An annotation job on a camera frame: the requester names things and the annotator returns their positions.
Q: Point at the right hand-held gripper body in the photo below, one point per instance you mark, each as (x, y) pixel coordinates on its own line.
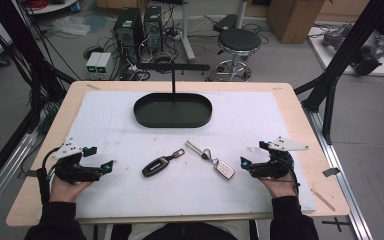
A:
(275, 163)

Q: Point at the white floor board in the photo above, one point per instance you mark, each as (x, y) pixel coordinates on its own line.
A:
(330, 56)

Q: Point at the aluminium rail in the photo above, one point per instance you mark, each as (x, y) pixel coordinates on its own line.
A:
(340, 173)
(6, 166)

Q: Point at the white table mat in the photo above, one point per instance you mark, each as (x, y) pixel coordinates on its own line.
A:
(180, 196)

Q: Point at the black round stool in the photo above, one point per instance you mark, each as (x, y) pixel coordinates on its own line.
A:
(239, 40)

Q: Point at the flat black case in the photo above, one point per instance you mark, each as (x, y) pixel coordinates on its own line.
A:
(226, 22)

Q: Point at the large black computer tower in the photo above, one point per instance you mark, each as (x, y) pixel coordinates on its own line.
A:
(128, 31)

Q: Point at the black tape cross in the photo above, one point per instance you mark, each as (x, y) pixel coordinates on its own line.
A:
(337, 224)

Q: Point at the white round table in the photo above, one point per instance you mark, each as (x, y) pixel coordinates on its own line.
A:
(51, 6)

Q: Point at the white power supply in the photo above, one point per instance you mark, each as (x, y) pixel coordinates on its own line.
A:
(92, 62)
(104, 63)

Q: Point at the black car key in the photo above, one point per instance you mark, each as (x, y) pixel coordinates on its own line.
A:
(156, 166)

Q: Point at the person's left hand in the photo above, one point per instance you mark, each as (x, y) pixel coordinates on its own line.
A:
(66, 190)

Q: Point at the small black computer tower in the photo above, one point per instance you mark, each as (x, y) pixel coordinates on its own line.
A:
(152, 30)

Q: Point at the black tape piece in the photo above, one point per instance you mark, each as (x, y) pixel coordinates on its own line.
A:
(331, 172)

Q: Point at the person's torso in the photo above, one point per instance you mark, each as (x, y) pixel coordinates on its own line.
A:
(183, 231)

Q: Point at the black key rack with tray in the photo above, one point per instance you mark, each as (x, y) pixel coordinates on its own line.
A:
(172, 111)

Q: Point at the grey robot device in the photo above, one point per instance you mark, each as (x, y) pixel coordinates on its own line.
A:
(366, 53)

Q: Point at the white desk leg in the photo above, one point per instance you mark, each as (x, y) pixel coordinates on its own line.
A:
(187, 30)

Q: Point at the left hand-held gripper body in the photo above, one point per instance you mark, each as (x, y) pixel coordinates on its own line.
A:
(69, 170)

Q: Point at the clear plastic bag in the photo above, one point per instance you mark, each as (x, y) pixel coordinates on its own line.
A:
(70, 26)

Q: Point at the cardboard box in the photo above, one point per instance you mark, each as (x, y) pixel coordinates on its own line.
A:
(293, 20)

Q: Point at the person's right hand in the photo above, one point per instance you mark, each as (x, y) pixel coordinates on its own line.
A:
(280, 187)

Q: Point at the thin wooden stick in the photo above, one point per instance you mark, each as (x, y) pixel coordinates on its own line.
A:
(323, 200)

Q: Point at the black metal frame post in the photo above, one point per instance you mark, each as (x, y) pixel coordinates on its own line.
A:
(343, 56)
(30, 56)

